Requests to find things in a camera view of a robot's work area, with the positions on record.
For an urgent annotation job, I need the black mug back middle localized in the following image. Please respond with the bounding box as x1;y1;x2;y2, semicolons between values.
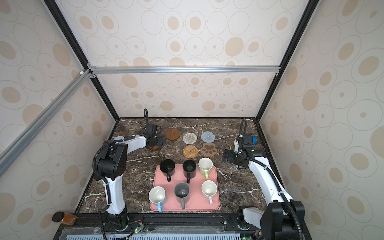
183;160;197;184

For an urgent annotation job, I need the white mug pink handle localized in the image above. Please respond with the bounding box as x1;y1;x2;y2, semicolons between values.
201;180;218;206

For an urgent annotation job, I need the blue lidded white jar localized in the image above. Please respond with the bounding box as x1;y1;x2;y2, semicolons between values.
251;135;257;144

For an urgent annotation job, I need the diagonal aluminium frame bar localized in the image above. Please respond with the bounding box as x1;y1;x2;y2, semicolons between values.
1;69;91;175

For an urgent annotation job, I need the black mug back left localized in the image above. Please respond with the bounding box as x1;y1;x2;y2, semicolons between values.
160;159;176;182

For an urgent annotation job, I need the brown wooden round coaster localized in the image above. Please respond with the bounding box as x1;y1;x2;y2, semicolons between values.
148;146;162;151

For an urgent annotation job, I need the multicolour woven round coaster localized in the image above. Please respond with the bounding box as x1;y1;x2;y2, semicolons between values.
183;133;198;145

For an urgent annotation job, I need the amber spice jar black cap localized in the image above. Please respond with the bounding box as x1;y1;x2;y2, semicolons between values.
52;212;78;226

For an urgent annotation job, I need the dark brown round coaster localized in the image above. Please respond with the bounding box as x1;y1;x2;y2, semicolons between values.
165;129;180;141

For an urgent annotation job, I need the horizontal aluminium frame bar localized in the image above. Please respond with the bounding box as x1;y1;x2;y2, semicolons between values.
90;66;281;74

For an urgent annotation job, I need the grey mug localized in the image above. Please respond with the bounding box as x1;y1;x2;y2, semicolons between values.
174;183;191;210

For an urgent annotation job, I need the blue woven round coaster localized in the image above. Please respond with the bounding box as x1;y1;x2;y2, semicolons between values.
201;132;216;143

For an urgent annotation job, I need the white mug blue handle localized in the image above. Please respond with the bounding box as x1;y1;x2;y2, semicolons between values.
149;186;167;213

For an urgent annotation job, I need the rattan woven round coaster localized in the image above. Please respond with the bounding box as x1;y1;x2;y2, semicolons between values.
183;145;199;159

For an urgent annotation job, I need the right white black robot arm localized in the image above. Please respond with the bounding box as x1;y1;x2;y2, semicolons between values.
222;149;305;240

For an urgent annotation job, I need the black mug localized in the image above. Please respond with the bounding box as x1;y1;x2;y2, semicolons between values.
160;159;176;182
183;160;197;184

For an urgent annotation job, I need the cork paw print coaster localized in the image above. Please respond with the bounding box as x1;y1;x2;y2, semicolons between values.
200;143;218;159

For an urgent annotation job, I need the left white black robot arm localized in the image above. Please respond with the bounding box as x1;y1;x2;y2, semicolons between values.
92;135;166;227

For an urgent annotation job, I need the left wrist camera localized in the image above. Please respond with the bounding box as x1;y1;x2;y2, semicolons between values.
144;123;158;137

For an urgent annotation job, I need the pink tray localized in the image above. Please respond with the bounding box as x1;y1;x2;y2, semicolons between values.
153;165;220;213

